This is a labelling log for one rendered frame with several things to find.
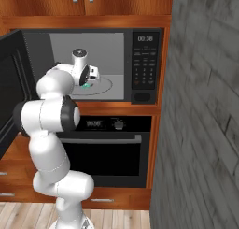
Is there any round oven knob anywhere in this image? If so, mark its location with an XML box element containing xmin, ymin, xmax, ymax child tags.
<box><xmin>113</xmin><ymin>119</ymin><xmax>125</xmax><ymax>131</ymax></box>

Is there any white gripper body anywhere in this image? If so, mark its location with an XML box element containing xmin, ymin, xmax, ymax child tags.
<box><xmin>88</xmin><ymin>64</ymin><xmax>102</xmax><ymax>82</ymax></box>

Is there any black built-in oven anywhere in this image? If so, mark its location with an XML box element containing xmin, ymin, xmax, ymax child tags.
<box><xmin>55</xmin><ymin>115</ymin><xmax>153</xmax><ymax>189</ymax></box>

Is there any wide wooden drawer front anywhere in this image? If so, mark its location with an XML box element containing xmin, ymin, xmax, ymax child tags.
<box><xmin>81</xmin><ymin>187</ymin><xmax>153</xmax><ymax>210</ymax></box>

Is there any wooden appliance cabinet frame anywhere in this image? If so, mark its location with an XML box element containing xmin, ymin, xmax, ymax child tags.
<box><xmin>0</xmin><ymin>13</ymin><xmax>174</xmax><ymax>211</ymax></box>

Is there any grey oven door handle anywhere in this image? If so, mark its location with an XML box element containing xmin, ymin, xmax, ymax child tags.
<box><xmin>59</xmin><ymin>134</ymin><xmax>143</xmax><ymax>145</ymax></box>

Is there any wooden cupboard door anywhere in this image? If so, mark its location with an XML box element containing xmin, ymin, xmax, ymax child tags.
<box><xmin>0</xmin><ymin>0</ymin><xmax>85</xmax><ymax>18</ymax></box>
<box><xmin>83</xmin><ymin>0</ymin><xmax>175</xmax><ymax>17</ymax></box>

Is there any long silver drawer handle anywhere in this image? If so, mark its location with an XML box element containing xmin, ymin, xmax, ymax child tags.
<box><xmin>90</xmin><ymin>197</ymin><xmax>116</xmax><ymax>204</ymax></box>

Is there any black microwave door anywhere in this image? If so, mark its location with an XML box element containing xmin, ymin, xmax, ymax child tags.
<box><xmin>0</xmin><ymin>29</ymin><xmax>40</xmax><ymax>161</ymax></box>

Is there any black microwave oven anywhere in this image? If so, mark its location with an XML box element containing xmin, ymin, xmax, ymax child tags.
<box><xmin>21</xmin><ymin>27</ymin><xmax>165</xmax><ymax>106</ymax></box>

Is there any black oven door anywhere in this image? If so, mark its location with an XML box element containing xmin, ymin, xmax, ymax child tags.
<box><xmin>57</xmin><ymin>132</ymin><xmax>151</xmax><ymax>189</ymax></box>

